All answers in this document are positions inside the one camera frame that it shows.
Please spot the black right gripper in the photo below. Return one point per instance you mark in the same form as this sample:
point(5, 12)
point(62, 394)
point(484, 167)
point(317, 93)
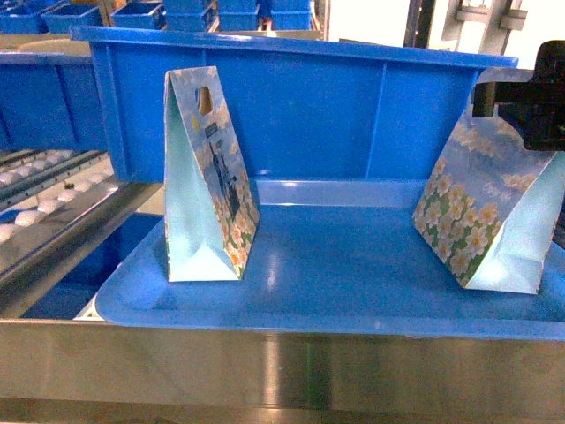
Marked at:
point(535, 108)

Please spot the flower gift bag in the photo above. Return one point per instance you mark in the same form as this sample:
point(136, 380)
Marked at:
point(211, 217)
point(490, 206)

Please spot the roller conveyor track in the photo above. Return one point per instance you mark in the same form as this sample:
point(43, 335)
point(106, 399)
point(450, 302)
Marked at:
point(44, 193)

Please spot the large blue plastic crate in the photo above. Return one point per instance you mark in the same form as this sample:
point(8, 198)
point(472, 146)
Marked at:
point(300, 109)

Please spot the blue plastic tray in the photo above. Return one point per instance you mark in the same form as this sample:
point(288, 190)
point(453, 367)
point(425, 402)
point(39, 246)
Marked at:
point(334, 256)

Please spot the blue crate at left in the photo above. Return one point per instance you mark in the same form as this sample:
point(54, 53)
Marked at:
point(50, 101)

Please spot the stainless steel rack rail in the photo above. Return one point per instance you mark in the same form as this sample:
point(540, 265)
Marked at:
point(97, 361)

